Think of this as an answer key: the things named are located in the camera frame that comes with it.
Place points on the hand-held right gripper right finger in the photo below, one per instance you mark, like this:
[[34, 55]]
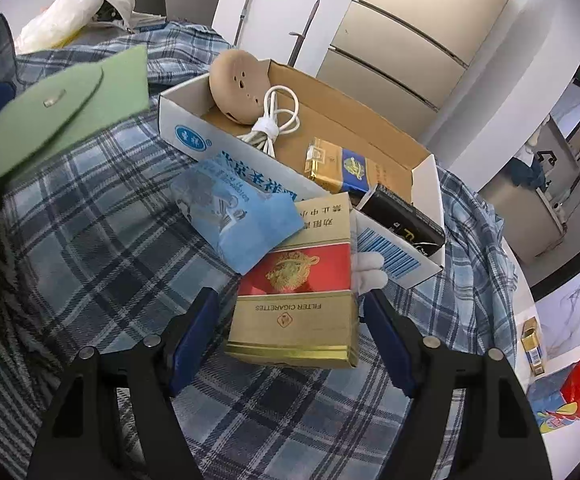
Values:
[[390, 347]]

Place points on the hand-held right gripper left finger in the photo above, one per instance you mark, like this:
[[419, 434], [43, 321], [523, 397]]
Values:
[[190, 347]]

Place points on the green felt pouch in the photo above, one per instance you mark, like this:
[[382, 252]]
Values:
[[70, 110]]

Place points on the red and gold cigarette pack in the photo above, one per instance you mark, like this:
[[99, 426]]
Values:
[[295, 305]]

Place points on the black cigarette pack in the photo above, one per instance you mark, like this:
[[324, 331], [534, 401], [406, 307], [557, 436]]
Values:
[[405, 220]]

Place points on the blue tissue pack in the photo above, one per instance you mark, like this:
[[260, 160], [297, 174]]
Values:
[[230, 215]]

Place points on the yellow cigarette pack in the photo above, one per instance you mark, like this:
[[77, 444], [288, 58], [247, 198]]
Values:
[[340, 165]]

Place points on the cardboard box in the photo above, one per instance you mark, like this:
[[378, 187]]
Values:
[[330, 125]]

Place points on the round wooden disc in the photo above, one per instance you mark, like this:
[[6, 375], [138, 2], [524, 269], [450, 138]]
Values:
[[235, 85]]

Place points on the white soft item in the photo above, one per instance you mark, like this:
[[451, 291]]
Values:
[[370, 272]]

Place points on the person's striped clothing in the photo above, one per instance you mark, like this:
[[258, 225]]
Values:
[[5, 290]]

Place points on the blue plaid cloth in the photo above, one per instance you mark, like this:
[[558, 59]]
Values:
[[120, 260]]

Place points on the white plastic bag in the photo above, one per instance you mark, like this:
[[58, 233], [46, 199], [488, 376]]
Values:
[[65, 17]]

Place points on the dark blue cloth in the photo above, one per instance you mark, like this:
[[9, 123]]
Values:
[[525, 170]]

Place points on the black faucet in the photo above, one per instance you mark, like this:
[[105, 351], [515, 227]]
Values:
[[547, 156]]

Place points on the gold refrigerator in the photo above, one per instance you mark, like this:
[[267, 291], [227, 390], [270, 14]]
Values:
[[410, 35]]

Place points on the black door frame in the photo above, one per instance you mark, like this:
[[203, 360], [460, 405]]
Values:
[[570, 270]]

